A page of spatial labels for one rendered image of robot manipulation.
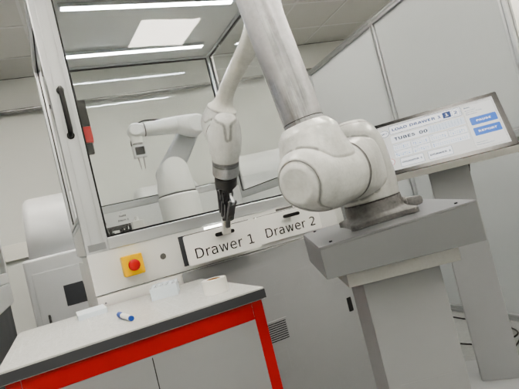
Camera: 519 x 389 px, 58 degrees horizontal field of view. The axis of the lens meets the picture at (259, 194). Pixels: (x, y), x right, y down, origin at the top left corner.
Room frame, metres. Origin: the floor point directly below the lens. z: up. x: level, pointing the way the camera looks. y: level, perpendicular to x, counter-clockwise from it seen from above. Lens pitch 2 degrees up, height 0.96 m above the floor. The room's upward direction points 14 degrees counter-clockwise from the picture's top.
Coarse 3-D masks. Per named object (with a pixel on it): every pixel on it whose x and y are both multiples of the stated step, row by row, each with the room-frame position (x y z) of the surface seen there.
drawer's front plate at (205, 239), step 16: (240, 224) 1.76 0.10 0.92; (256, 224) 1.78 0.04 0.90; (192, 240) 1.68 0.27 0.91; (208, 240) 1.70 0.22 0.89; (224, 240) 1.72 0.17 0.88; (240, 240) 1.75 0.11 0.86; (256, 240) 1.78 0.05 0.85; (192, 256) 1.67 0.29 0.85; (208, 256) 1.69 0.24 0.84; (224, 256) 1.72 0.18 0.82
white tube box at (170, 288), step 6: (162, 282) 1.57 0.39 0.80; (168, 282) 1.53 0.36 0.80; (174, 282) 1.49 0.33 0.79; (156, 288) 1.45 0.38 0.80; (162, 288) 1.45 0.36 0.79; (168, 288) 1.45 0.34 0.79; (174, 288) 1.45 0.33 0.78; (156, 294) 1.45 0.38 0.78; (162, 294) 1.45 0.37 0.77; (168, 294) 1.45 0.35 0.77; (174, 294) 1.45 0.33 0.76
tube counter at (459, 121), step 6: (450, 120) 1.94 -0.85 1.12; (456, 120) 1.93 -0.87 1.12; (462, 120) 1.92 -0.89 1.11; (432, 126) 1.96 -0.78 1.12; (438, 126) 1.95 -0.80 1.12; (444, 126) 1.94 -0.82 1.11; (450, 126) 1.92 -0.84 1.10; (420, 132) 1.97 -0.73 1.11; (426, 132) 1.96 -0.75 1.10; (432, 132) 1.94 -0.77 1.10
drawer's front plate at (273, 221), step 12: (264, 216) 1.87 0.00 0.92; (276, 216) 1.89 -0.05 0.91; (300, 216) 1.94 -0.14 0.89; (312, 216) 1.96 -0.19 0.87; (264, 228) 1.86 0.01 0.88; (288, 228) 1.91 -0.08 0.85; (300, 228) 1.93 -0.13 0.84; (312, 228) 1.95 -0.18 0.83; (264, 240) 1.86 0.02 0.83; (276, 240) 1.88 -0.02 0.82
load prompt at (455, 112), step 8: (440, 112) 1.99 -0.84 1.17; (448, 112) 1.97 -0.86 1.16; (456, 112) 1.95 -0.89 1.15; (416, 120) 2.02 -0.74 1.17; (424, 120) 2.00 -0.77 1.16; (432, 120) 1.98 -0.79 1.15; (440, 120) 1.96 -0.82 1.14; (392, 128) 2.05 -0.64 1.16; (400, 128) 2.03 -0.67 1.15; (408, 128) 2.01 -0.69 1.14
